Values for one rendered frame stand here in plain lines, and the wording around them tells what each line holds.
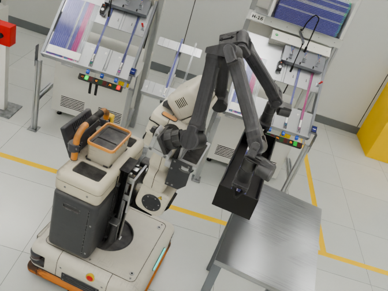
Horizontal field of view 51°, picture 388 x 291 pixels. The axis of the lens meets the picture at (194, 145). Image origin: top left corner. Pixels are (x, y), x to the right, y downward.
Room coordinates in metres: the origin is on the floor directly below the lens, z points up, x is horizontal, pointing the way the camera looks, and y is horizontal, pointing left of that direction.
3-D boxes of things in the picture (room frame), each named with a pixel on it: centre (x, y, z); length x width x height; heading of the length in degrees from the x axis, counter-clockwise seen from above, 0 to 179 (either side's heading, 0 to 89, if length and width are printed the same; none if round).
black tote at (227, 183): (1.62, -0.27, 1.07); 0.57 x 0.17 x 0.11; 172
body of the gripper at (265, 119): (1.90, -0.31, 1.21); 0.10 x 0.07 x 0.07; 172
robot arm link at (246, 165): (1.34, -0.23, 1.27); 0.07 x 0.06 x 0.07; 67
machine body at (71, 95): (3.40, 1.00, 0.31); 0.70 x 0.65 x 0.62; 93
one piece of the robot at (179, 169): (1.66, 0.02, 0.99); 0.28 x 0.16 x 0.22; 172
